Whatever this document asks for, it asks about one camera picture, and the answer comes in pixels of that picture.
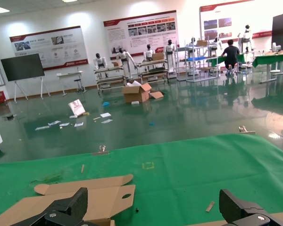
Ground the metal rack cart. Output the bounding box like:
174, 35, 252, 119
94, 65, 126, 91
136, 59, 170, 83

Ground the white black humanoid robot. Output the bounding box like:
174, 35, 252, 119
211, 37, 222, 56
164, 39, 177, 73
187, 37, 199, 55
115, 47, 138, 80
142, 44, 156, 64
93, 53, 108, 78
237, 24, 254, 54

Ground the large open cardboard box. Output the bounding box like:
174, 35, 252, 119
122, 82, 153, 104

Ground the black display on white stand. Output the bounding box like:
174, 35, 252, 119
0, 53, 51, 103

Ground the green table cloth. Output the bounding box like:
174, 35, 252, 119
0, 133, 283, 226

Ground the short beige strip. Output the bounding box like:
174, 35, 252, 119
205, 201, 216, 213

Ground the wall board with dark photos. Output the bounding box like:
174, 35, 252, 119
199, 0, 274, 40

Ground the flat cardboard piece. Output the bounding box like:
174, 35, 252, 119
149, 90, 165, 100

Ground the white desk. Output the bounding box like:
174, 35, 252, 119
56, 71, 87, 97

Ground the wall board with photo row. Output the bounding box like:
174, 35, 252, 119
103, 9, 180, 57

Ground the wall board with round icons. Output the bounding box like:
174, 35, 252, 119
9, 25, 89, 71

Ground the seated person in dark shirt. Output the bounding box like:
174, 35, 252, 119
220, 39, 241, 76

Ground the silver binder clip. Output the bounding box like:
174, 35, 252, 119
91, 145, 110, 156
235, 125, 256, 135

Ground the tall black panel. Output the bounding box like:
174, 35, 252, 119
271, 12, 283, 51

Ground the chrome legged stool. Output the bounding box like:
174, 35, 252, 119
226, 65, 238, 76

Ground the black stool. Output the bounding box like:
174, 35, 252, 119
74, 79, 87, 94

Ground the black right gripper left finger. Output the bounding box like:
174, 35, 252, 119
21, 187, 89, 226

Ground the tall metal shelf frame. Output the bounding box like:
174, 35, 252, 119
175, 39, 220, 83

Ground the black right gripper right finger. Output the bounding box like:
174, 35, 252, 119
218, 188, 283, 226

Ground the green covered table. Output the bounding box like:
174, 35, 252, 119
251, 53, 283, 84
206, 53, 246, 69

